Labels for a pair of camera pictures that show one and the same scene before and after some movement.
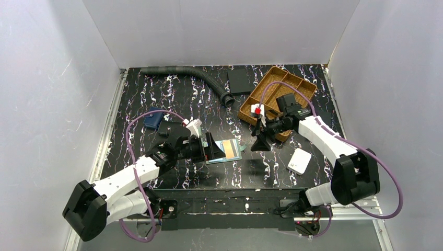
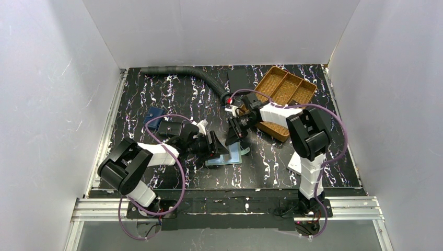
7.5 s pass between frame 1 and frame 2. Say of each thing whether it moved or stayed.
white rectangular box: stayed
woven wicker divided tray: stayed
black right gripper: moved
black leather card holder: stayed
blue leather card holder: stayed
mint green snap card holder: moved
